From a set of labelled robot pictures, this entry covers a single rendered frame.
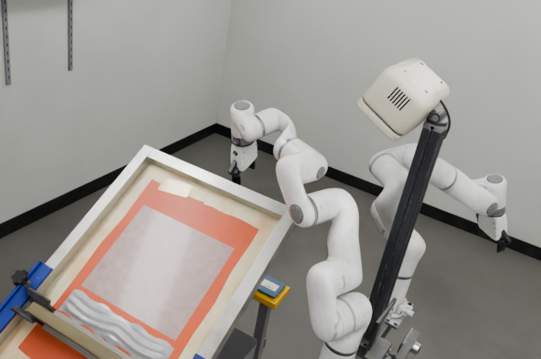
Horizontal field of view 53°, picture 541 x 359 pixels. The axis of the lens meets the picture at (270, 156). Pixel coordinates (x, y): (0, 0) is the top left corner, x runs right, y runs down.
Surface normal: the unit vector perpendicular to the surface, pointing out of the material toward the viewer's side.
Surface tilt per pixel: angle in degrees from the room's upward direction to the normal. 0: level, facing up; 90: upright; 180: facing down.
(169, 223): 31
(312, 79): 90
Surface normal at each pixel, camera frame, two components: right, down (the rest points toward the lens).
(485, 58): -0.48, 0.32
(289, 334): 0.16, -0.89
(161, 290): -0.11, -0.59
